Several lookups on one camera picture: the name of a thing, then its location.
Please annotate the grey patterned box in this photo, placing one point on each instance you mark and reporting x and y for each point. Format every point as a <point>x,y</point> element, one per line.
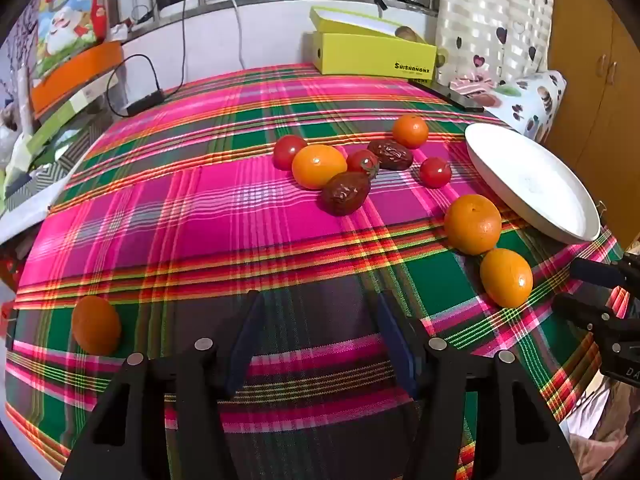
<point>50,170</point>

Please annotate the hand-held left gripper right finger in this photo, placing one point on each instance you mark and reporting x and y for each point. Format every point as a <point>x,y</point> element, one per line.
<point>397,345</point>

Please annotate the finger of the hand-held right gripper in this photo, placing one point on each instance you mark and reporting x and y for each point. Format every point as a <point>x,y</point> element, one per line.
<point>580,307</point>
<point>595,271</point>

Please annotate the beige heart-print curtain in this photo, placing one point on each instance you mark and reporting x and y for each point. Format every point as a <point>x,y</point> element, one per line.
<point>490,10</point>

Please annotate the black smartphone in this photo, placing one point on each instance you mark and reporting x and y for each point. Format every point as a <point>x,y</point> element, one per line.
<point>450,95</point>

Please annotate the wooden cabinet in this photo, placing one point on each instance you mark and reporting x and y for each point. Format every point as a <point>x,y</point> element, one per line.
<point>595,85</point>

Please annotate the yellow cardboard box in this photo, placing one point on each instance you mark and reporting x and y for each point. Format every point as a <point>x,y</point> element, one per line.
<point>375,60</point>

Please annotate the pink green plaid tablecloth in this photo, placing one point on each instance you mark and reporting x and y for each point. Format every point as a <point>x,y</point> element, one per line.
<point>200,220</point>

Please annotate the large round orange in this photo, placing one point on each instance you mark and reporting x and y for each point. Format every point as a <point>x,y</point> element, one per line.
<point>472,224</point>

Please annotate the red cherry tomato with stem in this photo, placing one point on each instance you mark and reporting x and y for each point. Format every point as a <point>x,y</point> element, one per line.
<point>362,162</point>

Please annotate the dark red dried date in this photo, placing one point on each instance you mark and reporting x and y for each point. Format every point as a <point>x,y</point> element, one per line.
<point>345,192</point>
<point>390,154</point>

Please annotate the brown kiwi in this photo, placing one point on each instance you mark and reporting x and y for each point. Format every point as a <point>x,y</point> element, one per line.
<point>407,34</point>

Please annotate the white round plate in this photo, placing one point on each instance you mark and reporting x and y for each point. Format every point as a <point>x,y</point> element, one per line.
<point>525,180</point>

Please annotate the orange flat box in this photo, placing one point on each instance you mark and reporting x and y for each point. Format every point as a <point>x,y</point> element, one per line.
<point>75,75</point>

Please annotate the white green flat box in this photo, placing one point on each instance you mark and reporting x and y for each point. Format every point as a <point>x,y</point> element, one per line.
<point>60,117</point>

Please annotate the white fruit-print pillow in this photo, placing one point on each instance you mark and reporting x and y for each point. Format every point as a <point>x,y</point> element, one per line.
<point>535,100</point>

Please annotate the yellow-orange oval citrus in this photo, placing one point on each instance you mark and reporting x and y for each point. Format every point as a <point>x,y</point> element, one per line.
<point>506,277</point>
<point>319,166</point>

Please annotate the colourful cartoon gift box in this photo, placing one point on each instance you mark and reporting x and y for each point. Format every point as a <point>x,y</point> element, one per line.
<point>65,20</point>

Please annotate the small orange tangerine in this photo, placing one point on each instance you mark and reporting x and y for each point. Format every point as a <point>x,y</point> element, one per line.
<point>96,325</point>
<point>410,131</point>

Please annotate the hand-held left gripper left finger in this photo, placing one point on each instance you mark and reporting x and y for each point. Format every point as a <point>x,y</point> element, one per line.
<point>245,345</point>

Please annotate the black power adapter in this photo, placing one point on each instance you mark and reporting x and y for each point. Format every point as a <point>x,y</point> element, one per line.
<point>145,102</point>

